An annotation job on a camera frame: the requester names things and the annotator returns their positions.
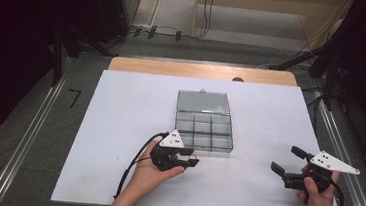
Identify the person's left hand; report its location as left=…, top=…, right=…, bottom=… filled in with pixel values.
left=127, top=138, right=190, bottom=201

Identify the white table cover sheet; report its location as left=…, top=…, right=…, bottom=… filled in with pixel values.
left=50, top=65, right=356, bottom=206

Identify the floor cable with black clips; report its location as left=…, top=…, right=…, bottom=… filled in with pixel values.
left=122, top=22, right=200, bottom=46

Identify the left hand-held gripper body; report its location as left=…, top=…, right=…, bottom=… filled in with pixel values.
left=148, top=126, right=191, bottom=175

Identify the person's right hand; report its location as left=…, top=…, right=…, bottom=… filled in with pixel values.
left=296, top=165, right=342, bottom=206

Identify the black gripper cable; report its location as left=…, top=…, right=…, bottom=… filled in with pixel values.
left=327, top=178, right=348, bottom=206
left=112, top=128, right=170, bottom=205

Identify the black hanging cable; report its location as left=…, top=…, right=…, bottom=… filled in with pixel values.
left=198, top=0, right=216, bottom=41

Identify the dark curtain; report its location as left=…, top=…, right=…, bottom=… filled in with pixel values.
left=0, top=0, right=123, bottom=165

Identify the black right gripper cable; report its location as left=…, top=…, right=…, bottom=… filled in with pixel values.
left=327, top=178, right=348, bottom=206

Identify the beige wooden frame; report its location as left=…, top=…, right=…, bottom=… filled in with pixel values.
left=191, top=0, right=354, bottom=53

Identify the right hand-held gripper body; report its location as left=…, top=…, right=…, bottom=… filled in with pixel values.
left=281, top=146, right=363, bottom=197

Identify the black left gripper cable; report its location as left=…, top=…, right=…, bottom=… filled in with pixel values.
left=112, top=128, right=170, bottom=205

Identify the transparent grey compartment box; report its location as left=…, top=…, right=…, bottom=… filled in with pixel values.
left=171, top=86, right=239, bottom=155

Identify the wooden table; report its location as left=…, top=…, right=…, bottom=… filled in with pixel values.
left=107, top=54, right=299, bottom=88

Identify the black metal stand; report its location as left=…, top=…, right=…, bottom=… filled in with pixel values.
left=47, top=20, right=122, bottom=93

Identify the metal floor rail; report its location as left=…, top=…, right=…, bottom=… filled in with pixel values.
left=0, top=63, right=71, bottom=206
left=307, top=94, right=366, bottom=206

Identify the grey cabinet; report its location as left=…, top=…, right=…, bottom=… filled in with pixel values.
left=113, top=0, right=142, bottom=30

